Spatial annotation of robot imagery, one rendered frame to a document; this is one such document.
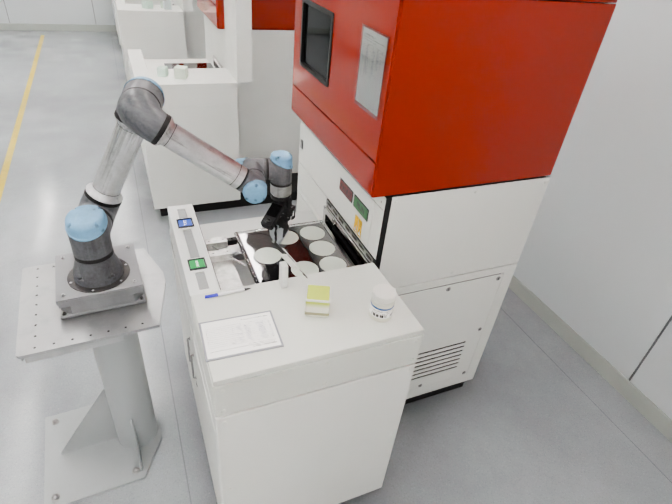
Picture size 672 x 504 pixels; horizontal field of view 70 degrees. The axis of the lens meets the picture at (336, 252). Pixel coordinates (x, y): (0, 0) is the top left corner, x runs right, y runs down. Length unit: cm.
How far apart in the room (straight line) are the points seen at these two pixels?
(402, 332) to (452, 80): 74
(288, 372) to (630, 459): 189
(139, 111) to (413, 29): 76
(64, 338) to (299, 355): 74
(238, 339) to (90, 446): 120
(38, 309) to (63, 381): 94
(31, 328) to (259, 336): 74
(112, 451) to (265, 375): 119
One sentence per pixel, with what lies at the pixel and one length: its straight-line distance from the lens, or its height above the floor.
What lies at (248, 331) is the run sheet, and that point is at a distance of 138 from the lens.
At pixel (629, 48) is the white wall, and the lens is 278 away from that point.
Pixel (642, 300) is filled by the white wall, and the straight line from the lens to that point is 281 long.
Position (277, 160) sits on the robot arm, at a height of 126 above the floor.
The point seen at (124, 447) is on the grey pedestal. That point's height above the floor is 2.
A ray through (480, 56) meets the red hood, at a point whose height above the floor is 165.
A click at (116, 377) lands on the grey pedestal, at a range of 201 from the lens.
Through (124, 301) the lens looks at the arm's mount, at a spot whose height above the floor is 84.
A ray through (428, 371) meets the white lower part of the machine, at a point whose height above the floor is 25.
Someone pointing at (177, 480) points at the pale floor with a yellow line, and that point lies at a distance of 226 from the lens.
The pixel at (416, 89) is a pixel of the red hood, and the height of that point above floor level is 156.
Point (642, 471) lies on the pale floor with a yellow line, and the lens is 278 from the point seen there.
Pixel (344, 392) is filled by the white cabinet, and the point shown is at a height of 77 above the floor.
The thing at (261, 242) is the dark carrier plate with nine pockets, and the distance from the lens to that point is 184.
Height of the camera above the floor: 195
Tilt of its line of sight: 35 degrees down
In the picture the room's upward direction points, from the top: 6 degrees clockwise
